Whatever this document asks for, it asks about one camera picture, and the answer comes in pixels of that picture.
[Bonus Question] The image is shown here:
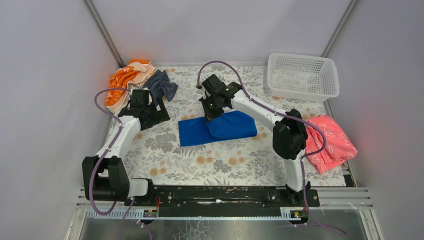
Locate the orange white towel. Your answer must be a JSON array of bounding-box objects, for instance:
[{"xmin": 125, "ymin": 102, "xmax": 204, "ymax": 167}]
[{"xmin": 105, "ymin": 58, "xmax": 155, "ymax": 113}]

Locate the pink patterned towel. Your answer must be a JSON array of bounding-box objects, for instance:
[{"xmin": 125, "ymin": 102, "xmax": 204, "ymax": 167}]
[{"xmin": 307, "ymin": 115, "xmax": 358, "ymax": 174}]

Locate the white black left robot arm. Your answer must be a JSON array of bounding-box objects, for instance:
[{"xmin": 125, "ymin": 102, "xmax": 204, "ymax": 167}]
[{"xmin": 82, "ymin": 89, "xmax": 170, "ymax": 202}]

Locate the white plastic basket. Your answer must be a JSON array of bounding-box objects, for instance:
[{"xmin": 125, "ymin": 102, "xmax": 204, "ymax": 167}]
[{"xmin": 266, "ymin": 52, "xmax": 340, "ymax": 103}]

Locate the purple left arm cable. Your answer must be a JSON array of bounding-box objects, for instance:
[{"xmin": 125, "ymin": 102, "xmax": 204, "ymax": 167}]
[{"xmin": 87, "ymin": 87, "xmax": 155, "ymax": 240}]

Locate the dark grey towel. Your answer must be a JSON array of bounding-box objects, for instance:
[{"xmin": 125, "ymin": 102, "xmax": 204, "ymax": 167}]
[{"xmin": 142, "ymin": 70, "xmax": 179, "ymax": 106}]

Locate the floral tablecloth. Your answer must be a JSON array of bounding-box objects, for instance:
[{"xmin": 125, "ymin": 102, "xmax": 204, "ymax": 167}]
[{"xmin": 109, "ymin": 65, "xmax": 347, "ymax": 187}]

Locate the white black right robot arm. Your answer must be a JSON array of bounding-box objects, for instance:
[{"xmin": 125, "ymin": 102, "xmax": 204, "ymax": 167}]
[{"xmin": 196, "ymin": 74, "xmax": 309, "ymax": 195}]

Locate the blue towel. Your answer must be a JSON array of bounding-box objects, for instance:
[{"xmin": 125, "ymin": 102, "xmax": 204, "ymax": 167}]
[{"xmin": 178, "ymin": 110, "xmax": 258, "ymax": 147}]

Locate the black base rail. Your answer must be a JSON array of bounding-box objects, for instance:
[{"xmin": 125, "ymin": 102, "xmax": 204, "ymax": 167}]
[{"xmin": 133, "ymin": 185, "xmax": 320, "ymax": 219}]

